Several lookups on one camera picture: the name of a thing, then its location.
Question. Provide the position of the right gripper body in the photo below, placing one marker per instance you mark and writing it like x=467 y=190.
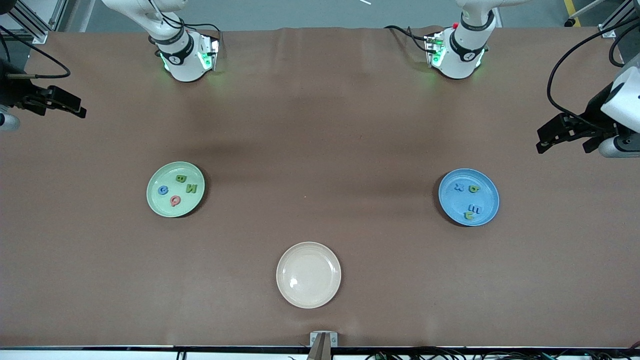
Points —
x=15 y=91

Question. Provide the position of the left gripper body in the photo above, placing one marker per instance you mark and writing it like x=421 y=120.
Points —
x=596 y=111

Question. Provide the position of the green letter p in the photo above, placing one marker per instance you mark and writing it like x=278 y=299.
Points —
x=474 y=188

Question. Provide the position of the blue letter m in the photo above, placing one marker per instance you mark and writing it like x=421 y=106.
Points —
x=474 y=208

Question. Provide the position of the blue letter x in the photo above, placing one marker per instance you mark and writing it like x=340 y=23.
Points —
x=459 y=188

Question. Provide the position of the blue letter C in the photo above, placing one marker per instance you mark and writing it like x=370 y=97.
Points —
x=160 y=190

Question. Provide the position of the pink letter Q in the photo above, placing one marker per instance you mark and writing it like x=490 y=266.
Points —
x=171 y=201

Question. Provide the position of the green letter N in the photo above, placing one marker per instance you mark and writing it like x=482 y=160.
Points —
x=191 y=188

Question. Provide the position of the right arm base connector plate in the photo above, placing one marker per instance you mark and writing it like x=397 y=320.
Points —
x=212 y=50

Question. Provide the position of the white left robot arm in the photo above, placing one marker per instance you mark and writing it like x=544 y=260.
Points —
x=462 y=55

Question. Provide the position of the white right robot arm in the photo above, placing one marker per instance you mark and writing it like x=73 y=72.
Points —
x=182 y=60

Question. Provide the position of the left arm base connector plate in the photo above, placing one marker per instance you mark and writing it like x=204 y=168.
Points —
x=431 y=50

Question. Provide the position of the blue plate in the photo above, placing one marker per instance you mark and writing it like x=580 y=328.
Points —
x=485 y=200

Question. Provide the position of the grey rod with black foot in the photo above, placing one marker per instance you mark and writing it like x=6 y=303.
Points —
x=563 y=20

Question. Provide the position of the green plate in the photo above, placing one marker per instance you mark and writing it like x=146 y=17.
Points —
x=195 y=205

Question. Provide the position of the brown table mat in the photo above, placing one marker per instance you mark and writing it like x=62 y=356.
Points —
x=320 y=100

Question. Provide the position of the beige plate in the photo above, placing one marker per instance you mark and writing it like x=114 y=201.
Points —
x=308 y=275

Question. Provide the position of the aluminium frame post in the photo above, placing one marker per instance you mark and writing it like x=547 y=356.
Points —
x=41 y=36
x=607 y=31

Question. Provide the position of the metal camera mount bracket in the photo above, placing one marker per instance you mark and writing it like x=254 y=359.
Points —
x=322 y=350

